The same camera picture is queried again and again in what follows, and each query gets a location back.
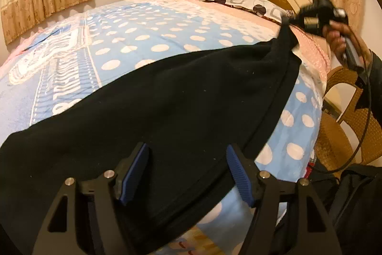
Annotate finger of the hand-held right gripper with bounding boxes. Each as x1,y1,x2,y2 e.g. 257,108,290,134
282,8,311,28

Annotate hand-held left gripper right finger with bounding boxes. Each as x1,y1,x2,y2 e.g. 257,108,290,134
226,144,342,255

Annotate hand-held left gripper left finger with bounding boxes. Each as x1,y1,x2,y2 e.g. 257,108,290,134
31,142,150,255

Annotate black pants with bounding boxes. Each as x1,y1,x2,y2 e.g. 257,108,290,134
0,22,302,254

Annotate person's right forearm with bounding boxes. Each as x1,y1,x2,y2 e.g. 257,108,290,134
362,49,382,88

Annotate person's right hand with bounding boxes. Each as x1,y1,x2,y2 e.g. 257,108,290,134
322,20,373,64

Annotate pink dotted bed sheet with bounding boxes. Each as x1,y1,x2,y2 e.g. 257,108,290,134
291,25,332,81

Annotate white circle patterned pillow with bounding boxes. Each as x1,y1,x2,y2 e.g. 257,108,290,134
198,0,291,24

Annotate brown wicker chair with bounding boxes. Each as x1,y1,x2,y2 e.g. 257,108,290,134
313,65,382,170

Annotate blue polka dot bedspread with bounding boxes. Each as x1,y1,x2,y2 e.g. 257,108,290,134
0,0,324,255

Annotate black cable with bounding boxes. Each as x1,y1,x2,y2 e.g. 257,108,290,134
310,31,372,173

